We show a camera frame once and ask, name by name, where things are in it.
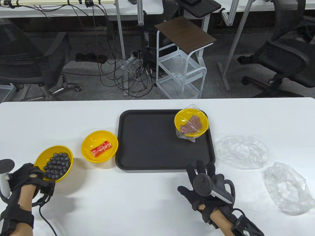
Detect yellow plastic bowl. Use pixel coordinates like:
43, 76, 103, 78
174, 109, 209, 137
81, 130, 119, 163
34, 145, 74, 183

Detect person's right hand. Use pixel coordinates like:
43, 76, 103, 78
177, 160, 234, 224

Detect beige cable tray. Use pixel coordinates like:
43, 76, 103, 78
18, 0, 115, 5

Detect white power strip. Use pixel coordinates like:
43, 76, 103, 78
122, 50, 141, 70

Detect pile of dark blueberries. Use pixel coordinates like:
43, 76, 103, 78
44, 152, 71, 180

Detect black side stand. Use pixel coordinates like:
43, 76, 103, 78
177, 0, 222, 33

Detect clear plastic storage box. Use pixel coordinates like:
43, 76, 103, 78
0, 84, 16, 103

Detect black power strip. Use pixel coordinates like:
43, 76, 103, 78
75, 52, 108, 64

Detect grey white handheld controller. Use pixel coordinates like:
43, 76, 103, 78
193, 173, 235, 204
0, 159, 15, 201

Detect black plastic tray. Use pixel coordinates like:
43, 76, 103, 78
115, 109, 216, 171

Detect white desk aluminium legs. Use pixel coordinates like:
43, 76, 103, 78
0, 0, 164, 97
217, 0, 315, 91

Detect person's left hand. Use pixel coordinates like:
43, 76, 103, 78
9, 162, 56, 204

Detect clear plastic food cover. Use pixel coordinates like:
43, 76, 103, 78
264, 162, 315, 216
215, 134, 270, 170
175, 104, 209, 143

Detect brown roasted meat piece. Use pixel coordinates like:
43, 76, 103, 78
180, 115, 203, 134

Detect white wire cart wooden top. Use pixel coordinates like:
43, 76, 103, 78
154, 16, 217, 99

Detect crumpled clear plastic wrap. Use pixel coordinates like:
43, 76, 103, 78
170, 55, 187, 81

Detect black mesh office chair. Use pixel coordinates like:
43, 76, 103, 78
0, 18, 83, 102
237, 0, 315, 98

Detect person's left forearm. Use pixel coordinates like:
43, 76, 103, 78
17, 184, 40, 236

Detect red white crab stick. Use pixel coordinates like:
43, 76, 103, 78
91, 141, 112, 157

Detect black computer tower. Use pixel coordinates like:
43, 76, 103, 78
144, 29, 179, 74

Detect black sensor cable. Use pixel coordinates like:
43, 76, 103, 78
38, 206, 58, 236

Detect tangle of black cables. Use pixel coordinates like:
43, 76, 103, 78
71, 4, 158, 99

